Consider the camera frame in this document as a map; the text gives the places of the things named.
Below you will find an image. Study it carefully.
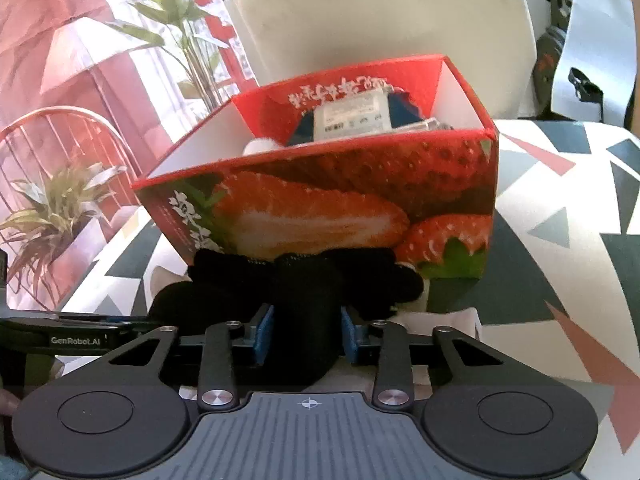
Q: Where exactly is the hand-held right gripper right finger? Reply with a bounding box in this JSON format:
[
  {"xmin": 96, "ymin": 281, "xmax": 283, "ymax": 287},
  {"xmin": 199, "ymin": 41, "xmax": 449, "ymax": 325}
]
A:
[{"xmin": 340, "ymin": 306, "xmax": 506, "ymax": 411}]

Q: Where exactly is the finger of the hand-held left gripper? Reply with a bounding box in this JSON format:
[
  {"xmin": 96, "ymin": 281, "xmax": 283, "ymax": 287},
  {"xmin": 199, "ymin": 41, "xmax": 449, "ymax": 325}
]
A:
[{"xmin": 47, "ymin": 310, "xmax": 167, "ymax": 332}]

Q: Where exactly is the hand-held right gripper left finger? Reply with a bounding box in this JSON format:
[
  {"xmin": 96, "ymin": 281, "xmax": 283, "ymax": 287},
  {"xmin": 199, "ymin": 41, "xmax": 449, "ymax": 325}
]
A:
[{"xmin": 107, "ymin": 305, "xmax": 275, "ymax": 411}]

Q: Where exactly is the black sock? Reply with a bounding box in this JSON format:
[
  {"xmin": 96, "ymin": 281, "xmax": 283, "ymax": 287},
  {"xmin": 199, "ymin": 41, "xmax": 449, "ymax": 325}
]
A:
[{"xmin": 149, "ymin": 246, "xmax": 427, "ymax": 392}]

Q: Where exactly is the red strawberry print cardboard box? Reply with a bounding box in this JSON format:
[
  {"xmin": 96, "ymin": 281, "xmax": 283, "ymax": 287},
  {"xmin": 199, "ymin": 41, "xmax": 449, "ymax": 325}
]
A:
[{"xmin": 132, "ymin": 53, "xmax": 500, "ymax": 281}]

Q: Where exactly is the white fluffy soft item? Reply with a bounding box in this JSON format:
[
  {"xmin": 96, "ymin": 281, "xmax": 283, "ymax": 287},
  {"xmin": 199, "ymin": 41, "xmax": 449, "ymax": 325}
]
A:
[{"xmin": 243, "ymin": 136, "xmax": 282, "ymax": 157}]

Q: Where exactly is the person's left hand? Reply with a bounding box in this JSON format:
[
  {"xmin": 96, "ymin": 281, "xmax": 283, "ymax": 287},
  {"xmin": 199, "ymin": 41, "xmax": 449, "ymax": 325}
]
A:
[{"xmin": 0, "ymin": 388, "xmax": 22, "ymax": 417}]

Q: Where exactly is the white cloth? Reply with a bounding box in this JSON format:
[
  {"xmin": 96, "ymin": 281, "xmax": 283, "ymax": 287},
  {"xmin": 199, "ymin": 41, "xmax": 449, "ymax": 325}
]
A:
[{"xmin": 424, "ymin": 304, "xmax": 484, "ymax": 342}]

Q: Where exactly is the geometric patterned tablecloth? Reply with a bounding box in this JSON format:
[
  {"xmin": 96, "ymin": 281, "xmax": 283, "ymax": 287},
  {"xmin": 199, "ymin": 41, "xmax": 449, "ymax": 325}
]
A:
[{"xmin": 59, "ymin": 114, "xmax": 640, "ymax": 480}]

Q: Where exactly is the white label packet in box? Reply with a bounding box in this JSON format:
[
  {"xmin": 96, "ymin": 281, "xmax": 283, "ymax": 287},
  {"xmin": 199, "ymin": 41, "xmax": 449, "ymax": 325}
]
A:
[{"xmin": 288, "ymin": 90, "xmax": 427, "ymax": 147}]

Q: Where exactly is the beige armchair with yellow top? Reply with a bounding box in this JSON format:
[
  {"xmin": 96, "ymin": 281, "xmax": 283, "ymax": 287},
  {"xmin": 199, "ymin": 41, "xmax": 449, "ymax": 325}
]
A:
[{"xmin": 232, "ymin": 0, "xmax": 539, "ymax": 122}]

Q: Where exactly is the black exercise bike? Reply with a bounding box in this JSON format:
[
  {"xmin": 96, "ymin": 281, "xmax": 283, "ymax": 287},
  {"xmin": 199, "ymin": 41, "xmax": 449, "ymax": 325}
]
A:
[{"xmin": 531, "ymin": 0, "xmax": 640, "ymax": 122}]

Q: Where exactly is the white board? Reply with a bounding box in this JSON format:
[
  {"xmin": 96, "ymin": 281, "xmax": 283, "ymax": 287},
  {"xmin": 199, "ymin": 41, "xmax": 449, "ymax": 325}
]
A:
[{"xmin": 549, "ymin": 0, "xmax": 634, "ymax": 125}]

